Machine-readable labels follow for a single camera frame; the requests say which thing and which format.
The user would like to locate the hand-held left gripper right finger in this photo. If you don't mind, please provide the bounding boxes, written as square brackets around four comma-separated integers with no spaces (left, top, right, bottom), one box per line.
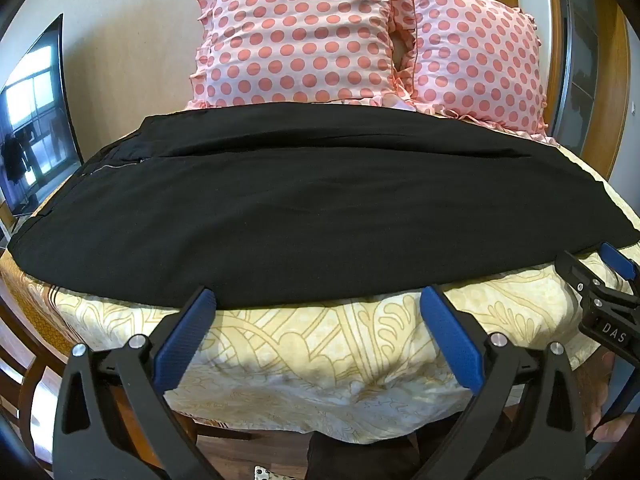
[419,285,588,480]

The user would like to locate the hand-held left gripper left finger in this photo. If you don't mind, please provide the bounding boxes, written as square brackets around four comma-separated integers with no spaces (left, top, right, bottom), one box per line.
[52,286,221,480]

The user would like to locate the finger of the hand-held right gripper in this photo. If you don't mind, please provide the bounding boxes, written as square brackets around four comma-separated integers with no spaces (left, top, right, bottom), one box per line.
[555,250,608,311]
[599,241,640,283]

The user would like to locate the black pants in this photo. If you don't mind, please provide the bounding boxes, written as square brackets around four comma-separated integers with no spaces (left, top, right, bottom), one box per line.
[9,101,640,309]

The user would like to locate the person's right hand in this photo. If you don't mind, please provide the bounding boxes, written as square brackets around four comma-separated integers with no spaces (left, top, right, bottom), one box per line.
[575,351,640,443]

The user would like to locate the yellow patterned bed sheet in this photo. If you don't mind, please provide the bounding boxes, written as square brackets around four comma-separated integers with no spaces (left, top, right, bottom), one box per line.
[0,105,640,448]

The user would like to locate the wooden headboard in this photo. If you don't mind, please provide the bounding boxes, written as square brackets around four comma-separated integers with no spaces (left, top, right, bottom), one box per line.
[477,0,633,181]

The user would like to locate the dark glass door panel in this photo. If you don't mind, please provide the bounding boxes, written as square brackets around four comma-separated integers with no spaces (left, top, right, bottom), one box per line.
[560,0,601,158]

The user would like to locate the pink polka dot pillow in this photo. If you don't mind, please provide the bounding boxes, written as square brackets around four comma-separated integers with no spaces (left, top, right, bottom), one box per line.
[390,0,553,138]
[189,0,416,110]

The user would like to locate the black flat screen television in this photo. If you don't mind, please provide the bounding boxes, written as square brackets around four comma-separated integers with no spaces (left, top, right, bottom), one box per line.
[0,12,83,218]

